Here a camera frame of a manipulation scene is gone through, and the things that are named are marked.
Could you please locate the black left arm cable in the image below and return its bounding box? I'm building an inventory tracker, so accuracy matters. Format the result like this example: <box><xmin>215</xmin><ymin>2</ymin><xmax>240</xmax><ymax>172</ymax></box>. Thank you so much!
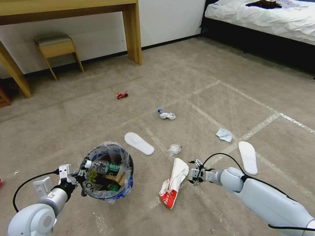
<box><xmin>12</xmin><ymin>171</ymin><xmax>59</xmax><ymax>213</ymax></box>

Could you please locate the low wooden furniture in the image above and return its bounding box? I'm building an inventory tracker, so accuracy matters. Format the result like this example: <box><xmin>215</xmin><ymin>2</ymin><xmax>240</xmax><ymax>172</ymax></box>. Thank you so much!
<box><xmin>0</xmin><ymin>83</ymin><xmax>12</xmax><ymax>108</ymax></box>

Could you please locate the pale lilac cloth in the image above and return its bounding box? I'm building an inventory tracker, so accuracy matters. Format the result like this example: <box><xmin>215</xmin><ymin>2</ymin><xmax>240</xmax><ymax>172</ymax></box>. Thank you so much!
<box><xmin>280</xmin><ymin>0</ymin><xmax>308</xmax><ymax>10</ymax></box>

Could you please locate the brown paper bag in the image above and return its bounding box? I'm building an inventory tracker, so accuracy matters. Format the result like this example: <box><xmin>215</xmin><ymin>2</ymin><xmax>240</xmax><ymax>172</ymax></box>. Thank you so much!
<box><xmin>101</xmin><ymin>171</ymin><xmax>127</xmax><ymax>190</ymax></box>

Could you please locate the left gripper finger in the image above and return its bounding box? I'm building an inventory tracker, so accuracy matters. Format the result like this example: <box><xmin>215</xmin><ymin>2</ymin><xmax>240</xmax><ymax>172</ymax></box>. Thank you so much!
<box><xmin>70</xmin><ymin>170</ymin><xmax>85</xmax><ymax>180</ymax></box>
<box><xmin>73</xmin><ymin>183</ymin><xmax>87</xmax><ymax>197</ymax></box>

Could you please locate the crumpled pale blue paper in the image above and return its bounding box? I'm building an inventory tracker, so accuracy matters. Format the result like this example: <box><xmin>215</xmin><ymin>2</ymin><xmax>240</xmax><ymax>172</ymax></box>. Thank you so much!
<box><xmin>216</xmin><ymin>128</ymin><xmax>233</xmax><ymax>143</ymax></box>

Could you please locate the wooden desk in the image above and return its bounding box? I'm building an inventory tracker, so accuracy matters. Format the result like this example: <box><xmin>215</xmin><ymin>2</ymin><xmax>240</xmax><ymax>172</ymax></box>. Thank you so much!
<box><xmin>0</xmin><ymin>0</ymin><xmax>143</xmax><ymax>99</ymax></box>

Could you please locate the dark brown garment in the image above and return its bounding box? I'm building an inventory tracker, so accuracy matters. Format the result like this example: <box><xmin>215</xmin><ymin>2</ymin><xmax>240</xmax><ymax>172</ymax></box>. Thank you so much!
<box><xmin>245</xmin><ymin>0</ymin><xmax>283</xmax><ymax>9</ymax></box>

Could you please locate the wooden stool with grey cushion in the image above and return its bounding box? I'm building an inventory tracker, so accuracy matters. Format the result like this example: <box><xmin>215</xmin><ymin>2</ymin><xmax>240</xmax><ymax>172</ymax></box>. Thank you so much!
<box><xmin>33</xmin><ymin>33</ymin><xmax>85</xmax><ymax>81</ymax></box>

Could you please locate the clear plastic water bottle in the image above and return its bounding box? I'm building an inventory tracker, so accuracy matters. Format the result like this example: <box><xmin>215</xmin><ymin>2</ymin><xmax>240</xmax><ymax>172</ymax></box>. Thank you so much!
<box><xmin>84</xmin><ymin>160</ymin><xmax>120</xmax><ymax>176</ymax></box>

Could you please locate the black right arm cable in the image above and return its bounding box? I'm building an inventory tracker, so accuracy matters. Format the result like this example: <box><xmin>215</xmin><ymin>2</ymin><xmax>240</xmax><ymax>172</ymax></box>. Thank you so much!
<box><xmin>201</xmin><ymin>153</ymin><xmax>246</xmax><ymax>178</ymax></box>

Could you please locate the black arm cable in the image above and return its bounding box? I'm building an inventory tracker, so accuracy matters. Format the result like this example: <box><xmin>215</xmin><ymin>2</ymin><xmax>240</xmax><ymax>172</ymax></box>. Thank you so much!
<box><xmin>12</xmin><ymin>171</ymin><xmax>59</xmax><ymax>213</ymax></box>
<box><xmin>201</xmin><ymin>153</ymin><xmax>246</xmax><ymax>178</ymax></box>

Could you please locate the white slipper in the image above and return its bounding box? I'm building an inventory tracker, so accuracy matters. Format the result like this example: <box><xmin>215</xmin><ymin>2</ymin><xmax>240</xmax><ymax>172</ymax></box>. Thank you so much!
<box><xmin>124</xmin><ymin>132</ymin><xmax>155</xmax><ymax>156</ymax></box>
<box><xmin>238</xmin><ymin>141</ymin><xmax>258</xmax><ymax>175</ymax></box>

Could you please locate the crumpled white blue wrapper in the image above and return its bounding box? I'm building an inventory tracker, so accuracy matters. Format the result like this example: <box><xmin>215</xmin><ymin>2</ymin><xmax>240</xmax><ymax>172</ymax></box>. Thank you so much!
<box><xmin>157</xmin><ymin>108</ymin><xmax>177</xmax><ymax>120</ymax></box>

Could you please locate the crumpled clear plastic wrap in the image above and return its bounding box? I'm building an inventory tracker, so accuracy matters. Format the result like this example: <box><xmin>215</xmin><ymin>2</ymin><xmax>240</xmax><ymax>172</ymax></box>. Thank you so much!
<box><xmin>168</xmin><ymin>144</ymin><xmax>183</xmax><ymax>159</ymax></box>

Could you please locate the bed with white duvet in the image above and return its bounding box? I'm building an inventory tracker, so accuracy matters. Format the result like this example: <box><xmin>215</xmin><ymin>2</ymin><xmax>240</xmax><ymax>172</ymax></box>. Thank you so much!
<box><xmin>199</xmin><ymin>0</ymin><xmax>315</xmax><ymax>80</ymax></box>

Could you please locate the black round trash bin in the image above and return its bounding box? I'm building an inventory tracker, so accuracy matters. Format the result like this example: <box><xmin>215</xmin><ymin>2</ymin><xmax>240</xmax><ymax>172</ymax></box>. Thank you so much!
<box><xmin>79</xmin><ymin>145</ymin><xmax>135</xmax><ymax>200</ymax></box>

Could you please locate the clear plastic bin liner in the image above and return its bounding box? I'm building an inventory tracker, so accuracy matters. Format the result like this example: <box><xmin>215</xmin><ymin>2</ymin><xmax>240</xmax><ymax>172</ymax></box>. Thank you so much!
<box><xmin>78</xmin><ymin>141</ymin><xmax>135</xmax><ymax>205</ymax></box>

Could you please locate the red and white paper bag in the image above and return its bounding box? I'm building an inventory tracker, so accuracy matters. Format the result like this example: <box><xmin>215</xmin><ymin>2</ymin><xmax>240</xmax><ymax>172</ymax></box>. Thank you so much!
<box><xmin>158</xmin><ymin>158</ymin><xmax>189</xmax><ymax>210</ymax></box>

